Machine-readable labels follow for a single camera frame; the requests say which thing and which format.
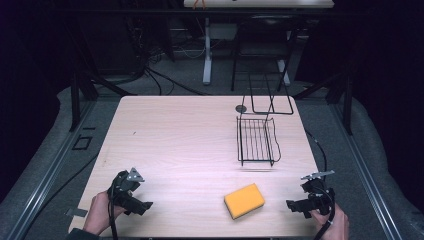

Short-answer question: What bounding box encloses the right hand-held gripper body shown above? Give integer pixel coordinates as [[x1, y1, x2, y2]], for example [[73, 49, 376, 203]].
[[299, 169, 336, 216]]

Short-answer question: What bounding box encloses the grey tape strip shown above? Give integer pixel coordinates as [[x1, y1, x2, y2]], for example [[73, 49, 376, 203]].
[[65, 207, 88, 218]]

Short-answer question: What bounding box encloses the black metal stand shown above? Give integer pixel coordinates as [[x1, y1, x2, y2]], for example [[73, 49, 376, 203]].
[[293, 49, 355, 136], [63, 19, 138, 133]]

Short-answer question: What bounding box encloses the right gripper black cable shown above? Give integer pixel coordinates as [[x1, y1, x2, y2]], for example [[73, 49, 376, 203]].
[[305, 130, 336, 240]]

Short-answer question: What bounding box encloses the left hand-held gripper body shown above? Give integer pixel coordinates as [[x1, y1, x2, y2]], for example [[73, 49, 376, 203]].
[[107, 167, 146, 212]]

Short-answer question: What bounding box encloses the person's left hand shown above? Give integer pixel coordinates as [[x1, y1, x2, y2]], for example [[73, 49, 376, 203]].
[[82, 190, 128, 236]]

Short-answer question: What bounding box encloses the person's right hand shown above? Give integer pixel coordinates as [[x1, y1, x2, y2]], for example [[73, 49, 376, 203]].
[[309, 203, 350, 240]]

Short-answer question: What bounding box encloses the white desk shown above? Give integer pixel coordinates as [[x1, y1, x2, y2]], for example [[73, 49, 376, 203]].
[[183, 0, 335, 86]]

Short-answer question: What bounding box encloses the yellow sponge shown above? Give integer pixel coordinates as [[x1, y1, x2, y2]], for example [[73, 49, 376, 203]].
[[223, 182, 266, 221]]

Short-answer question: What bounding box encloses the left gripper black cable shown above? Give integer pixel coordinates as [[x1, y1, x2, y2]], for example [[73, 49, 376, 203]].
[[108, 181, 122, 240]]

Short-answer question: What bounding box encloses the person's left sleeve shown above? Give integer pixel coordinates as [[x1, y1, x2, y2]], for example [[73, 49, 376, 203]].
[[65, 227, 103, 240]]

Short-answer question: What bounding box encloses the black chair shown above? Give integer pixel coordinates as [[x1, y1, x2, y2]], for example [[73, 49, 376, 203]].
[[230, 14, 298, 93]]

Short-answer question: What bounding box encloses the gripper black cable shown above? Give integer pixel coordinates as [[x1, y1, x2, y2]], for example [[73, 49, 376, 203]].
[[305, 130, 336, 240], [108, 181, 122, 240]]

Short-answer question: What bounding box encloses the black wire rack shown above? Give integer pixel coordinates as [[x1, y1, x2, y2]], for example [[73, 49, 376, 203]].
[[236, 72, 295, 167]]

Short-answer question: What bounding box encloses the bundle of floor cables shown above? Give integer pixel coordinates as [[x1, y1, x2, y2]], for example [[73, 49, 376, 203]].
[[126, 19, 214, 98]]

